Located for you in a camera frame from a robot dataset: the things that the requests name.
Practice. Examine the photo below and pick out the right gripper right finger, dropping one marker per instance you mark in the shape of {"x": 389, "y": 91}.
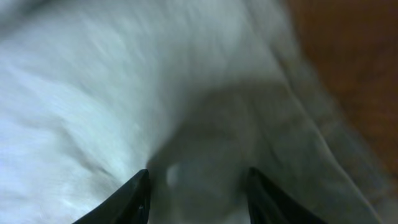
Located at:
{"x": 267, "y": 203}

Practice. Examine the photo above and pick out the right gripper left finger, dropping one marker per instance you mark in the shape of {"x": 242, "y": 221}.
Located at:
{"x": 130, "y": 204}

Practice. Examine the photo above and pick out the khaki green shorts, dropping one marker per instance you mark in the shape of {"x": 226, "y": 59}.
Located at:
{"x": 197, "y": 92}

